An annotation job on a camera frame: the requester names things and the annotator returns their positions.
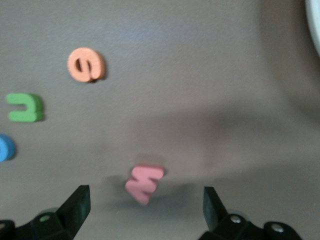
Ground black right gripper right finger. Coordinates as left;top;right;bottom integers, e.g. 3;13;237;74
198;186;304;240

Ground blue foam letter o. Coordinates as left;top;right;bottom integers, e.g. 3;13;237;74
0;133;17;163

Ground orange foam letter e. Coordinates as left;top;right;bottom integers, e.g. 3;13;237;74
66;47;107;84

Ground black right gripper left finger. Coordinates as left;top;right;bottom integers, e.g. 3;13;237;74
0;184;91;240

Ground pink foam letter w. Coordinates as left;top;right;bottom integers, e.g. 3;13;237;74
124;163;166;207

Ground green foam letter n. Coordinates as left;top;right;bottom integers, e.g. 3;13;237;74
5;93;46;123

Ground beige brown plate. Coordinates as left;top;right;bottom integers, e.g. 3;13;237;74
305;0;320;59

